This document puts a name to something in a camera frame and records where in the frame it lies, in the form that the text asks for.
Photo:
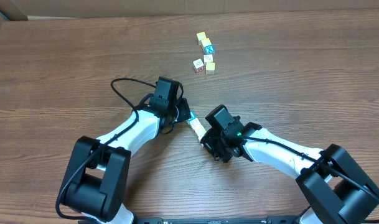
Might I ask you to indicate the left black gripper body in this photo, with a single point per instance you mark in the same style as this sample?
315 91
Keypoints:
183 111

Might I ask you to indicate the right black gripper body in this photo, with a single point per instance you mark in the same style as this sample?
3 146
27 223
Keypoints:
212 139

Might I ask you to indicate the blue L block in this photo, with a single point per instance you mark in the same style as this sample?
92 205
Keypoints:
192 117

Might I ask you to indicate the red I block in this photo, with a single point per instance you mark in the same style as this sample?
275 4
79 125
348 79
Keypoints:
195 124

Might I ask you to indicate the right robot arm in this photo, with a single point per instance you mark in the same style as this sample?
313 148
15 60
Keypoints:
336 188

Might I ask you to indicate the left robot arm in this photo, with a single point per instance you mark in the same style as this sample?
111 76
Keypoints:
93 186

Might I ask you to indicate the white block red side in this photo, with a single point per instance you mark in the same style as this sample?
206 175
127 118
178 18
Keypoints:
198 65

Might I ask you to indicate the yellow block lower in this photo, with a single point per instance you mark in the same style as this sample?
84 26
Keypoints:
210 68

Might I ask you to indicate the yellow block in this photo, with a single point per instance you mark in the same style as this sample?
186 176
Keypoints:
210 68
201 36
205 43

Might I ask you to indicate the blue X block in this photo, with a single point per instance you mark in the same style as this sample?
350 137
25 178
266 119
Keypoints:
210 49

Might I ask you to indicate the yellow block far top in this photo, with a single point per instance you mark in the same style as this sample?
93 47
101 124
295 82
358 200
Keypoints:
201 36

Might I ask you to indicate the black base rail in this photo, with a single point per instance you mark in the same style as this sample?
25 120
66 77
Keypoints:
266 220

